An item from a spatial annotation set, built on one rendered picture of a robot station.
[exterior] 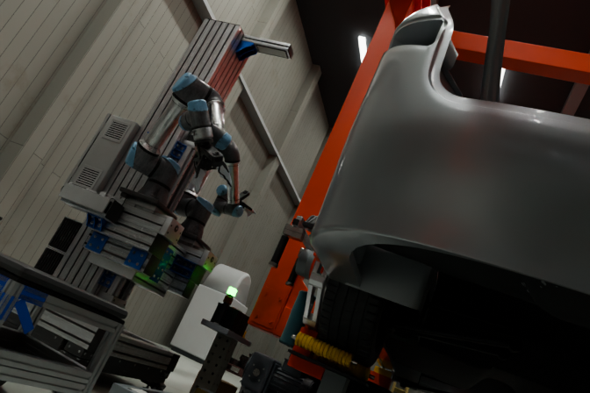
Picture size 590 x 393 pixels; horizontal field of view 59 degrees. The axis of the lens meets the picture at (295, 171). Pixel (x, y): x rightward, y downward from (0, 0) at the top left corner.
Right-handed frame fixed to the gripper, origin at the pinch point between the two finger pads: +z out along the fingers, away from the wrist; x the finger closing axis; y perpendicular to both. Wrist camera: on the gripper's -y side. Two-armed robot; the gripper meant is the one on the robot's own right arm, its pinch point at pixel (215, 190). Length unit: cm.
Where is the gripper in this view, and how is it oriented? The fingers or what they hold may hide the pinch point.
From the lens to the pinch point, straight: 201.1
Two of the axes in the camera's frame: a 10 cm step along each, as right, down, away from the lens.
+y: -5.7, 1.1, 8.2
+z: 1.8, 9.8, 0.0
